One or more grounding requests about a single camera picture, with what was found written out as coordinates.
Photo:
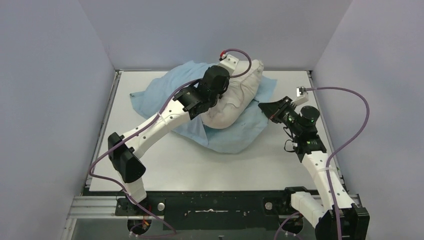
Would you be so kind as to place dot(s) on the green and blue pillowcase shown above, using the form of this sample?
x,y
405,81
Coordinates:
x,y
230,140

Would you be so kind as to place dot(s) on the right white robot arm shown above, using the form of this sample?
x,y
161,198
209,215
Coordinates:
x,y
337,216

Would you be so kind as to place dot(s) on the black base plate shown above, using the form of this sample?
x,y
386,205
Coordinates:
x,y
208,210

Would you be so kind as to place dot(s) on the aluminium frame rail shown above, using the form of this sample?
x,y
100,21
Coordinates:
x,y
83,138

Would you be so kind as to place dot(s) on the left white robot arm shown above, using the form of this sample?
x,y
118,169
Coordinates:
x,y
184,104

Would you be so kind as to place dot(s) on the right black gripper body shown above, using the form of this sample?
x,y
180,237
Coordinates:
x,y
289,117

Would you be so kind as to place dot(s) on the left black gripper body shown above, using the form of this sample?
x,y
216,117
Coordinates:
x,y
222,84

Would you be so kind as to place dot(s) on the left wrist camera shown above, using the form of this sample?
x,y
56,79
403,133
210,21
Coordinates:
x,y
228,62

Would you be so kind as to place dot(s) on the white pillow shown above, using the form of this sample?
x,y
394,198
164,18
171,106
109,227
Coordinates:
x,y
240,92

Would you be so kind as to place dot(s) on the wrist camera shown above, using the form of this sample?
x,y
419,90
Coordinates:
x,y
228,62
302,96

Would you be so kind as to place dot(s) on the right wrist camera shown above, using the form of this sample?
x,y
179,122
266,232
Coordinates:
x,y
302,96

